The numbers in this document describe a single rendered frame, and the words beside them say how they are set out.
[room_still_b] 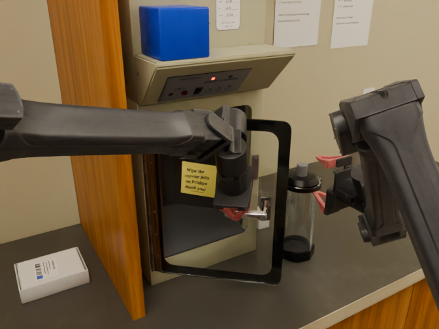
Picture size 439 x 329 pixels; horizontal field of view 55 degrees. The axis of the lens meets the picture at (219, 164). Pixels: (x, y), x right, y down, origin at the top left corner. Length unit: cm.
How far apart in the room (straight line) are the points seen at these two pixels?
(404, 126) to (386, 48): 154
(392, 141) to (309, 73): 126
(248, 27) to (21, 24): 60
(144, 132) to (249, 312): 58
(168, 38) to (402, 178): 48
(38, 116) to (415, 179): 41
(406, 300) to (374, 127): 93
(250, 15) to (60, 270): 77
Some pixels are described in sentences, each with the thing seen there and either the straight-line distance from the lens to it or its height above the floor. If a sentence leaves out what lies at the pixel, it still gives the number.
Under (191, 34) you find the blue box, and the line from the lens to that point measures 80.
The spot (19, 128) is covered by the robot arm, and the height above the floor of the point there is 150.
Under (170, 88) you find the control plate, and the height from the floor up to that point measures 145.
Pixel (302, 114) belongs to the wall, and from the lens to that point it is 175.
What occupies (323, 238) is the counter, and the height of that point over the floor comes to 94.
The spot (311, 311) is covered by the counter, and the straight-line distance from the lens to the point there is 106.
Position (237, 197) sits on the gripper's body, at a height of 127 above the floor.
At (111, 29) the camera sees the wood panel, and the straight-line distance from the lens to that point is 77.
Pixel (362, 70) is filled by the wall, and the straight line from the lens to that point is 194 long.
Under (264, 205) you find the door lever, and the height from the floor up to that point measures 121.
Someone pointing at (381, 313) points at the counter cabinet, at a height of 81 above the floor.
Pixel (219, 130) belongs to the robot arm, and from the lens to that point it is 69.
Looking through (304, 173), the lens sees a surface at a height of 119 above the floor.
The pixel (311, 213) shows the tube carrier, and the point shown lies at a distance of 113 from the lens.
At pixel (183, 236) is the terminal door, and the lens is 99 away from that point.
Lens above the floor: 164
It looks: 23 degrees down
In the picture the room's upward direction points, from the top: straight up
